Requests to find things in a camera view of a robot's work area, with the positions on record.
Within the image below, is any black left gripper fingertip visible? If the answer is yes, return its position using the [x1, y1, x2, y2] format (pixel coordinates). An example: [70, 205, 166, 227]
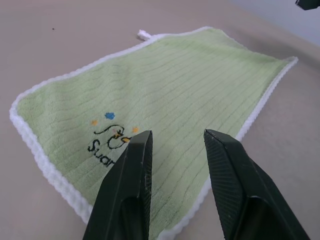
[294, 0, 320, 11]

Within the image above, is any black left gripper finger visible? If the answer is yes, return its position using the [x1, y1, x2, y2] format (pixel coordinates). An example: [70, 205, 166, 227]
[203, 128, 312, 240]
[82, 130, 154, 240]

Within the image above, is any green towel with white trim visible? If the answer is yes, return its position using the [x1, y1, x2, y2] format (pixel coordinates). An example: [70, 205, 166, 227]
[9, 25, 299, 240]

